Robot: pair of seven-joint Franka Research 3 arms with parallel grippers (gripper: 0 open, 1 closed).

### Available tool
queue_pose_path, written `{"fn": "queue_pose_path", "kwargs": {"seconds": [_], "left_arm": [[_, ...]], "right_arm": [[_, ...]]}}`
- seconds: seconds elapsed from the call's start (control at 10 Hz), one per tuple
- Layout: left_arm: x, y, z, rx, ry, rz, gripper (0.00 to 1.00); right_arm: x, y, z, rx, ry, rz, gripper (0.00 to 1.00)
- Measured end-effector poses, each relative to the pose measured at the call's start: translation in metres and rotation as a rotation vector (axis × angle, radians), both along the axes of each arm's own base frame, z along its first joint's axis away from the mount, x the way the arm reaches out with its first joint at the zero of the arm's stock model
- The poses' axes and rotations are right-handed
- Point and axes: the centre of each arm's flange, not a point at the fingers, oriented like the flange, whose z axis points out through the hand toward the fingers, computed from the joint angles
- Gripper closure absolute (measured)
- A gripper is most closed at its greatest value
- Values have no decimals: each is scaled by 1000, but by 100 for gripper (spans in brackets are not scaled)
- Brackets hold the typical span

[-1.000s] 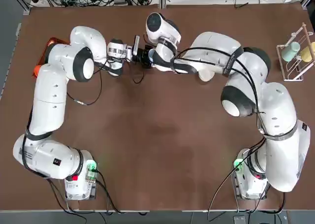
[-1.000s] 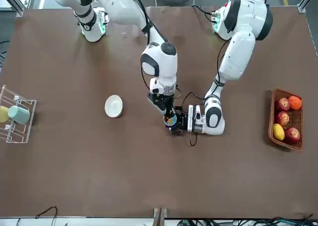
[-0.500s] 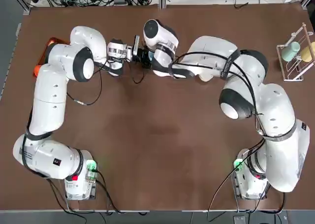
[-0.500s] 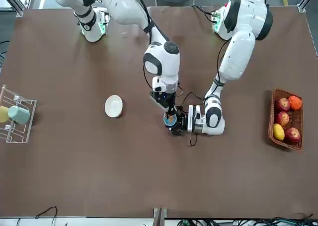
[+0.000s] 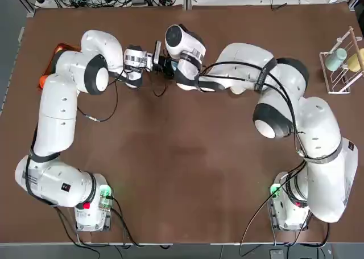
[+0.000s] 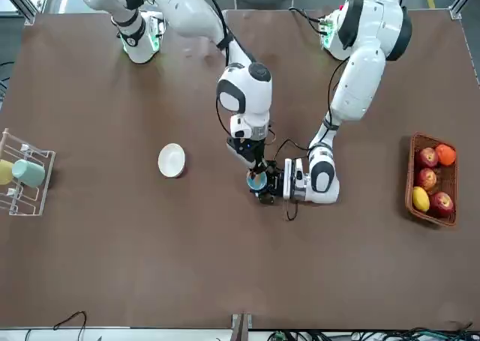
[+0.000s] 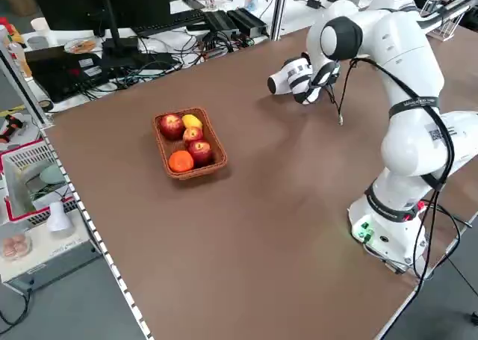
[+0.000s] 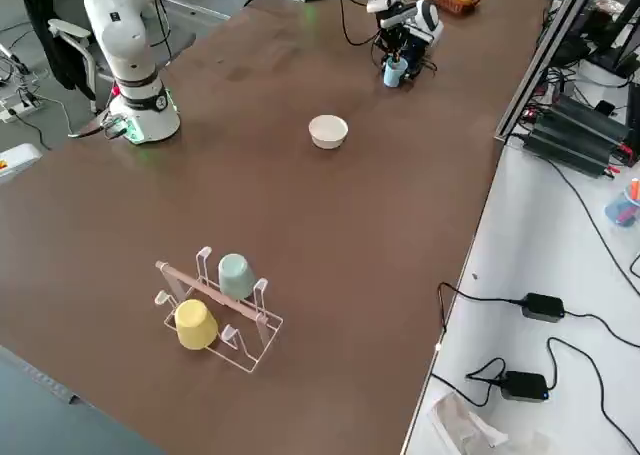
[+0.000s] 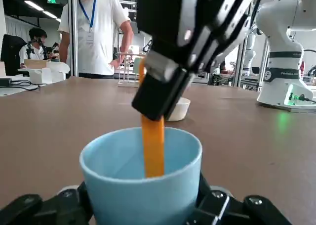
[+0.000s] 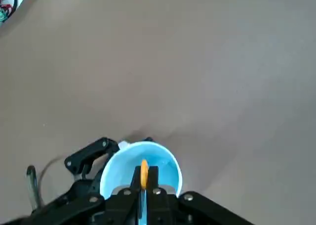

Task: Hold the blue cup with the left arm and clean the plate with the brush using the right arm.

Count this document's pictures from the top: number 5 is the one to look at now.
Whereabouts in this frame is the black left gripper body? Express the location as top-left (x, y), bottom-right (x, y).
top-left (155, 55), bottom-right (173, 77)

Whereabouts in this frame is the mint green cup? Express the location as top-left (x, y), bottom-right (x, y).
top-left (324, 47), bottom-right (348, 72)

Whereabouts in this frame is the clear acrylic cup rack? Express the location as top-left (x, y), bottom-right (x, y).
top-left (318, 26), bottom-right (364, 95)

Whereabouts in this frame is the pale yellow cup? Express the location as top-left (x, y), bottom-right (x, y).
top-left (347, 48), bottom-right (364, 73)

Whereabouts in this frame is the cream white bowl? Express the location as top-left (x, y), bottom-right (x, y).
top-left (229, 84), bottom-right (248, 96)

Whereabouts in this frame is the brown wicker basket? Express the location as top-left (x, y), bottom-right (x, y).
top-left (36, 42), bottom-right (82, 91)

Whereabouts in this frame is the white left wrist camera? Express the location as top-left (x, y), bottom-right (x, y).
top-left (152, 40), bottom-right (163, 66)

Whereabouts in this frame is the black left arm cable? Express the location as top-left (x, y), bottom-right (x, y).
top-left (77, 69), bottom-right (168, 124)

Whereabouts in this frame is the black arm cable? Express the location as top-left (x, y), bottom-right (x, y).
top-left (197, 61), bottom-right (307, 256)
top-left (77, 69), bottom-right (168, 124)

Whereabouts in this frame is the black left base cable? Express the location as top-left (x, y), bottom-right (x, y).
top-left (106, 195), bottom-right (174, 248)

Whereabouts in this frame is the aluminium table edge rail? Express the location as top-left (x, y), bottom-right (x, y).
top-left (0, 27), bottom-right (25, 117)

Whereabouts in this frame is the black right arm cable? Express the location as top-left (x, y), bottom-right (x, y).
top-left (197, 61), bottom-right (307, 256)

